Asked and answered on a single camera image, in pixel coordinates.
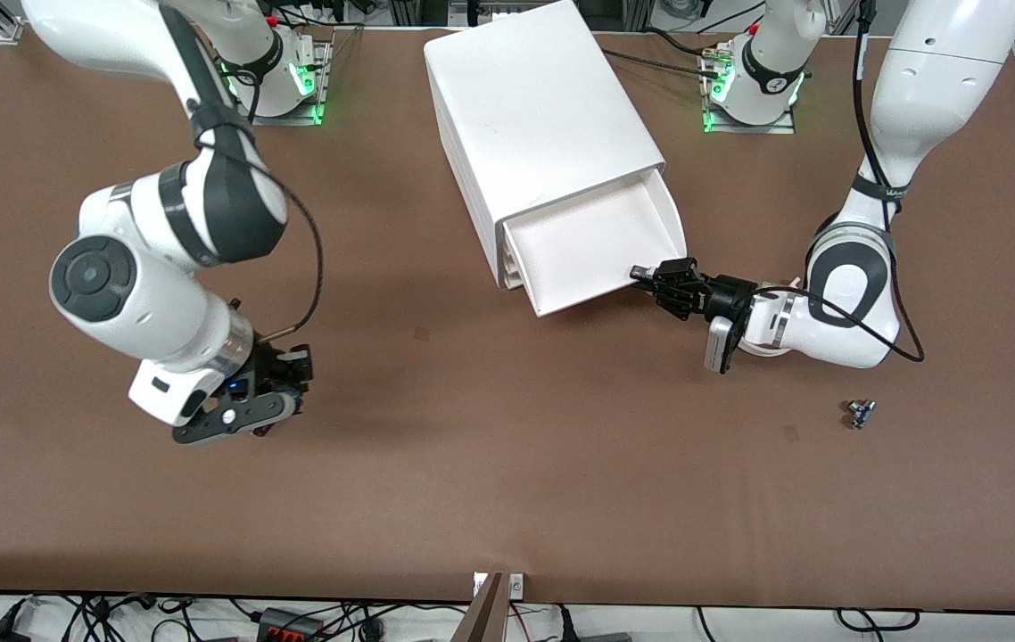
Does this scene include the white plastic drawer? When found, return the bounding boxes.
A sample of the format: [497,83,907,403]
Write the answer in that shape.
[500,169,689,318]

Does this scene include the white plastic drawer cabinet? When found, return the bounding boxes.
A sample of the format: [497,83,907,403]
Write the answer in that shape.
[424,0,667,292]

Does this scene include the black power strip red switches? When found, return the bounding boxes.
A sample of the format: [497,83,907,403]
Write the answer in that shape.
[256,607,323,640]

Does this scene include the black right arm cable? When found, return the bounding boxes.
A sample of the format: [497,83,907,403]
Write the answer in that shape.
[191,67,326,345]

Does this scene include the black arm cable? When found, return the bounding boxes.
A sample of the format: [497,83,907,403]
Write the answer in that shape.
[191,67,326,345]
[775,0,926,365]

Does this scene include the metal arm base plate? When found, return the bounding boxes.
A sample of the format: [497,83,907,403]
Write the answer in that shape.
[700,36,799,136]
[235,34,335,127]

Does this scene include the black cable behind cabinet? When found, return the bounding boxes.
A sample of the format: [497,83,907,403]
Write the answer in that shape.
[601,27,724,83]

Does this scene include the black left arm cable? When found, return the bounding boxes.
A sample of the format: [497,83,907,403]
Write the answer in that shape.
[775,0,926,365]

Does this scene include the wooden post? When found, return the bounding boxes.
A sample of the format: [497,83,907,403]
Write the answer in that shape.
[452,572,509,642]

